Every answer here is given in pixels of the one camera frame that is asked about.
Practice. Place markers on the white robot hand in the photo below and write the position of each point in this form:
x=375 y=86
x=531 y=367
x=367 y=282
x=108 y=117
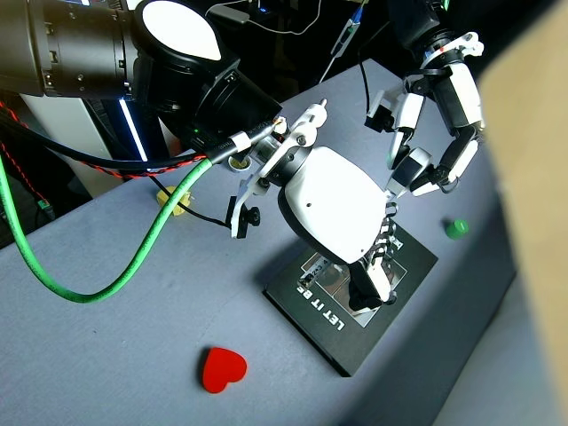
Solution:
x=333 y=204
x=463 y=97

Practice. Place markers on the black Let It Be album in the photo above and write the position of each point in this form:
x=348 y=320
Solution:
x=368 y=350

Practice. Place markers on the tan wooden board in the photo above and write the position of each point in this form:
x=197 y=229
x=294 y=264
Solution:
x=532 y=133

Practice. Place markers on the green cylinder block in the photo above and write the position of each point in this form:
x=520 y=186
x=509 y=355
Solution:
x=457 y=229

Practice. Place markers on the yellow flat block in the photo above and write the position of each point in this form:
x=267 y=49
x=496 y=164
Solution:
x=182 y=206

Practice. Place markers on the red heart block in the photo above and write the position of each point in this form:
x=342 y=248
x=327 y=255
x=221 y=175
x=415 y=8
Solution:
x=222 y=370

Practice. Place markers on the grey box device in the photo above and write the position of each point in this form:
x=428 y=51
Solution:
x=231 y=15

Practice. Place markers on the grey tablecloth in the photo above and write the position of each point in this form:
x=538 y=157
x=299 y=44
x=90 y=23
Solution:
x=133 y=333

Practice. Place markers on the white column with light strip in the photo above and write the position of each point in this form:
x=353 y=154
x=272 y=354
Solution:
x=66 y=133

